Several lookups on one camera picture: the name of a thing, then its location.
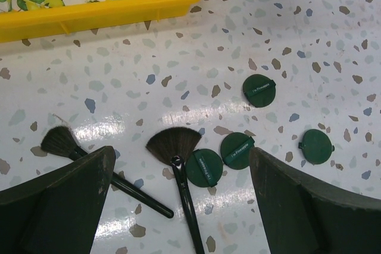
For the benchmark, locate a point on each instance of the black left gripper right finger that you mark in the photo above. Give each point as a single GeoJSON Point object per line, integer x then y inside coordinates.
{"type": "Point", "coordinates": [303, 214]}

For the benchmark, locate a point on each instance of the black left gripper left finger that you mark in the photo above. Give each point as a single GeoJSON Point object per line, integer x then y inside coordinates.
{"type": "Point", "coordinates": [58, 212]}

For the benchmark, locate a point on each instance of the yellow plastic tray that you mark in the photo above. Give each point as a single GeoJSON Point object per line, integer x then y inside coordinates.
{"type": "Point", "coordinates": [54, 21]}

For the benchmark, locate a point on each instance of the black thin makeup brush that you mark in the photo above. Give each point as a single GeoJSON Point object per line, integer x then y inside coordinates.
{"type": "Point", "coordinates": [59, 141]}

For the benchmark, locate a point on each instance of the black fan makeup brush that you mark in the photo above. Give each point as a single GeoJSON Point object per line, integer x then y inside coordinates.
{"type": "Point", "coordinates": [173, 146]}

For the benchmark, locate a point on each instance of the green powder puff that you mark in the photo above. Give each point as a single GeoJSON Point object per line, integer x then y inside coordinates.
{"type": "Point", "coordinates": [234, 150]}
{"type": "Point", "coordinates": [316, 146]}
{"type": "Point", "coordinates": [259, 90]}
{"type": "Point", "coordinates": [204, 168]}

